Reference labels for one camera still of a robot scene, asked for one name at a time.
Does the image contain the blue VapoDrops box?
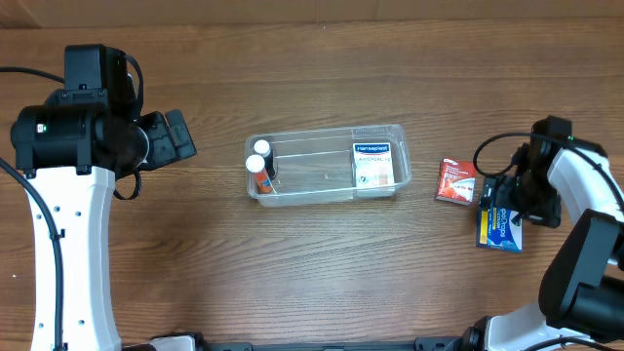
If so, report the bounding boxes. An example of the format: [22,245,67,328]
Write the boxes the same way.
[476,198,523,253]

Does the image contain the red white medicine box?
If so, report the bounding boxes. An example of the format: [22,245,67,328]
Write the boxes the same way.
[436,158,476,206]

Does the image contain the dark bottle white cap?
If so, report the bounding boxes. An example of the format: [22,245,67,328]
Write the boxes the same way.
[253,139,277,179]

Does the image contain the orange Redoxon tube white cap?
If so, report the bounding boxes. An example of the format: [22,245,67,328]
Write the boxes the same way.
[246,154,274,194]

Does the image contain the white Hansaplast plaster box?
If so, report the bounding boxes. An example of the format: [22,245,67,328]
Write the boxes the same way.
[353,142,395,188]

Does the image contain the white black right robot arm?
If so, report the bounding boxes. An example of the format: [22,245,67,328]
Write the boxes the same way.
[451,115,623,350]

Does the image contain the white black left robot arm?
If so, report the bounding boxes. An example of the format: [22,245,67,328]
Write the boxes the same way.
[7,44,197,350]

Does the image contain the clear plastic container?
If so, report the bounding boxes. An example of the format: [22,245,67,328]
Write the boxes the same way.
[245,124,411,207]

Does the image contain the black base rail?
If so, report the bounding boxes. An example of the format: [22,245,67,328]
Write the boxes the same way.
[122,328,485,351]

